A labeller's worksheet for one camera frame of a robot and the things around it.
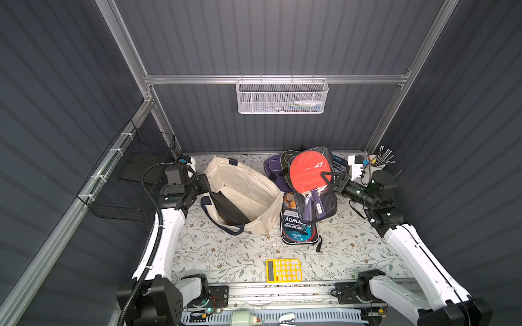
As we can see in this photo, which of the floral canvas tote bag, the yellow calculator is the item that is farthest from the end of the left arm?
the yellow calculator

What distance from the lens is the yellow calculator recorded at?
78cm

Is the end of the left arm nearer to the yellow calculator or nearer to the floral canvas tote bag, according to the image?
the floral canvas tote bag
